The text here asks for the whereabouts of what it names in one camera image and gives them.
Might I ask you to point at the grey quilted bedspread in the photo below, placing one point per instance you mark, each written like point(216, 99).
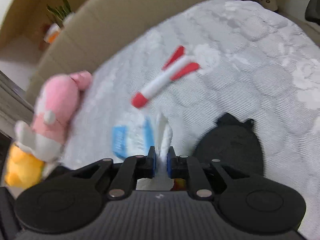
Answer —
point(200, 80)

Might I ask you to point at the beige headboard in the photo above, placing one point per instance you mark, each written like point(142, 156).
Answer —
point(107, 27)

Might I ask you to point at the pink plush toy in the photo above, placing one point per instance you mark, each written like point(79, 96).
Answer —
point(51, 115)

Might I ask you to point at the black plush toy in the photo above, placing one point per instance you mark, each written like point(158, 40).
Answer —
point(228, 146)

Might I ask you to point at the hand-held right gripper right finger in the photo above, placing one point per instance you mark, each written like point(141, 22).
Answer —
point(170, 160)

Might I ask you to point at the white tissue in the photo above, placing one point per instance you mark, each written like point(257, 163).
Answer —
point(163, 143)

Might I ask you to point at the blue and white tissue packet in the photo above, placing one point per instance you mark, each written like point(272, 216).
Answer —
point(132, 137)

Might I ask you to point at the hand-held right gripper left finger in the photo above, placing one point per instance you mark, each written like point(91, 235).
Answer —
point(153, 160)

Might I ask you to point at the green potted plant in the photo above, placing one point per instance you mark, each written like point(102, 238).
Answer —
point(58, 13)

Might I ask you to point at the black office chair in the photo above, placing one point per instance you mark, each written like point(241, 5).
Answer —
point(312, 3)

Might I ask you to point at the yellow plush toy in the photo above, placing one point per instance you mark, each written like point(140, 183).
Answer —
point(21, 168)

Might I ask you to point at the red and white toy rocket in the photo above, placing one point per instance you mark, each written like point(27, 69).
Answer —
point(163, 77)

